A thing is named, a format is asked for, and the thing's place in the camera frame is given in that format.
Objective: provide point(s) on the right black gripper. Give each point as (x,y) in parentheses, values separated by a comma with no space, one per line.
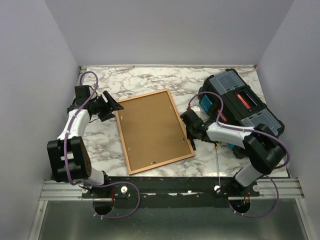
(190,136)

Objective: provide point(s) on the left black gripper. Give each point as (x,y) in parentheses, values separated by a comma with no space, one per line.
(112,105)

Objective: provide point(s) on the left aluminium side rail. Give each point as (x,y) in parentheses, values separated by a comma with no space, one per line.
(82,69)

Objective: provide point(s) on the red wooden photo frame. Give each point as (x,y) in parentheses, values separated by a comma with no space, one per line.
(152,132)

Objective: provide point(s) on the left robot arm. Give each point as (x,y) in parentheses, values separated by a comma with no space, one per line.
(68,156)

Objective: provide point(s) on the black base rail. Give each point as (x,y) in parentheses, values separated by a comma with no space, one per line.
(128,192)

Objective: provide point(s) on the black plastic toolbox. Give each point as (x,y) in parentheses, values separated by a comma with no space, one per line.
(241,106)

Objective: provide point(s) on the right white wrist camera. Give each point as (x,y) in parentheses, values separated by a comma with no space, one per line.
(196,110)

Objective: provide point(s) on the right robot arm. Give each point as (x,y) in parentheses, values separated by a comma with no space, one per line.
(263,149)

